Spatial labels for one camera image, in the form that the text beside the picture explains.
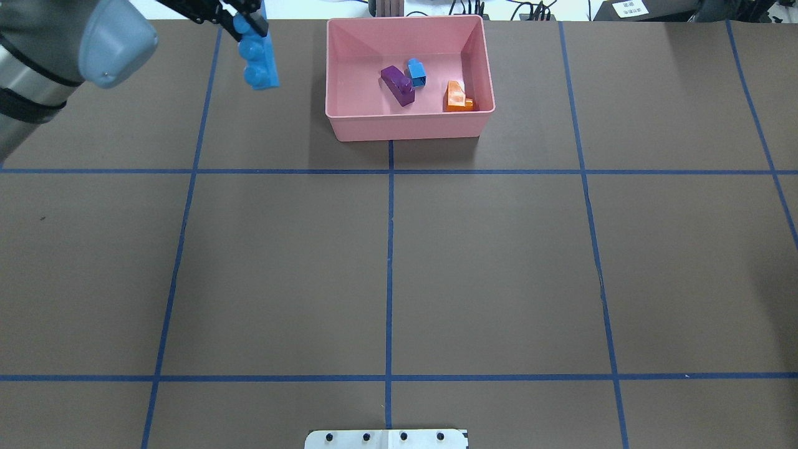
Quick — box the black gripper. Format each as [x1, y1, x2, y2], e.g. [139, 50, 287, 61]
[157, 0, 269, 42]

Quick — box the long blue four-stud block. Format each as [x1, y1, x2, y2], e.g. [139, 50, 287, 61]
[236, 5, 280, 90]

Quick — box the pink plastic box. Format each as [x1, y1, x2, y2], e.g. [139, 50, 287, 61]
[325, 15, 496, 142]

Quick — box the purple sloped block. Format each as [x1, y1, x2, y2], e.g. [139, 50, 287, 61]
[380, 65, 415, 106]

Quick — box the small blue single-stud block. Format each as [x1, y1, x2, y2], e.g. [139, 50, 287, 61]
[407, 59, 427, 88]

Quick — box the orange sloped block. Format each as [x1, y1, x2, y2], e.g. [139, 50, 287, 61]
[443, 80, 476, 113]

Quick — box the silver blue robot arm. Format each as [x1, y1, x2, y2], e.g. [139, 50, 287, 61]
[1, 1, 280, 160]

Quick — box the grey usb hub near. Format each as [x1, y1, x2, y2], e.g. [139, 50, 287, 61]
[515, 3, 556, 22]

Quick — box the white label card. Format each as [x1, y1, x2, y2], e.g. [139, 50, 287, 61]
[611, 0, 649, 18]

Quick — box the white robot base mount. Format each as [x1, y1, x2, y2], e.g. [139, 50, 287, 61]
[303, 428, 469, 448]

